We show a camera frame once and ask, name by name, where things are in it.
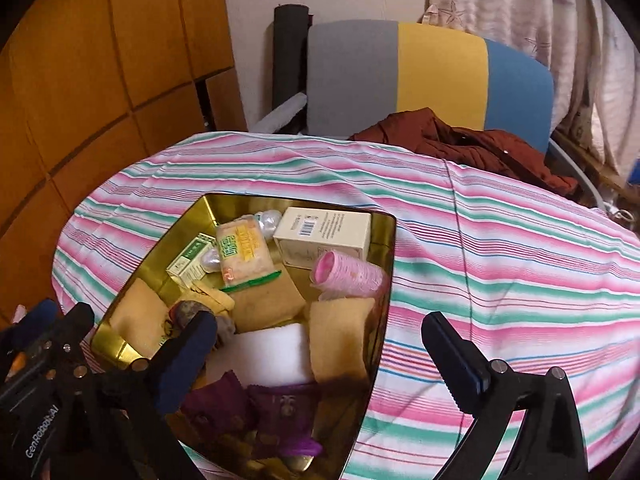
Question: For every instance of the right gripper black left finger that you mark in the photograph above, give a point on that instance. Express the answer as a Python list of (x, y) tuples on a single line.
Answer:
[(150, 389)]

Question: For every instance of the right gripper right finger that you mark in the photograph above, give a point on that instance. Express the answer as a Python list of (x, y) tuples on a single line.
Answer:
[(549, 444)]

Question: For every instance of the purple shiny wrapper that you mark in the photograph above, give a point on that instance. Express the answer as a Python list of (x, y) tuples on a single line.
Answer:
[(223, 404)]

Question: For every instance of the small dark pebble toy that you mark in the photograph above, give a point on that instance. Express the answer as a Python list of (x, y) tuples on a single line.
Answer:
[(200, 317)]

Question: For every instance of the small cream green box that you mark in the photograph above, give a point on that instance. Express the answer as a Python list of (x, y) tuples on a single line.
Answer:
[(186, 266)]

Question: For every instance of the white sponge block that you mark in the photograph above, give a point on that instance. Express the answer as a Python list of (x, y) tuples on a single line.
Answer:
[(275, 357)]

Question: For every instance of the purple pouch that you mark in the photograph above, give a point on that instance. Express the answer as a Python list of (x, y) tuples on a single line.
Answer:
[(285, 420)]

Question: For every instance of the large yellow sponge block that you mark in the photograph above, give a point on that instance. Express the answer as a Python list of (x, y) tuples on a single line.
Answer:
[(267, 305)]

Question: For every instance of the small yellow sponge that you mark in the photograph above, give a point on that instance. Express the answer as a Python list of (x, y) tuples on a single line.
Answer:
[(337, 339)]

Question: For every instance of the clear plastic ball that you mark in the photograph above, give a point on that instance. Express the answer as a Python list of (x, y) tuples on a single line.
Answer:
[(268, 222)]

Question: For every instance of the pink hair roller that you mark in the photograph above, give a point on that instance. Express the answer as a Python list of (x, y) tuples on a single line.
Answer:
[(337, 275)]

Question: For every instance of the cream cardboard box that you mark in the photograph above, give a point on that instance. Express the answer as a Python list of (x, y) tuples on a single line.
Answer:
[(304, 234)]

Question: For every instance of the striped pink green bedsheet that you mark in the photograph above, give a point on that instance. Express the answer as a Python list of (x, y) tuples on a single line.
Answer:
[(531, 278)]

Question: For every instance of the gold metal tin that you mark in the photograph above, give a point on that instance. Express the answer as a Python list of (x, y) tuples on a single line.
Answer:
[(301, 293)]

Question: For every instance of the cluttered wooden desk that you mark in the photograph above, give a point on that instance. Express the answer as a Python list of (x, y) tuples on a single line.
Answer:
[(598, 184)]

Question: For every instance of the dark red blanket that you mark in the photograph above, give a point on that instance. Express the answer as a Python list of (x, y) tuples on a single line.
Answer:
[(495, 150)]

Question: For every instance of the wooden wardrobe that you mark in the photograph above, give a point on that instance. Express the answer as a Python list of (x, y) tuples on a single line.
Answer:
[(88, 87)]

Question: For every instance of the black rolled mat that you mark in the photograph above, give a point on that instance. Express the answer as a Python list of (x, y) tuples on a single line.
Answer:
[(291, 24)]

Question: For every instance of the patterned beige curtain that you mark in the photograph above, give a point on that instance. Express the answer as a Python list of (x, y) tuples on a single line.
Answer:
[(590, 55)]

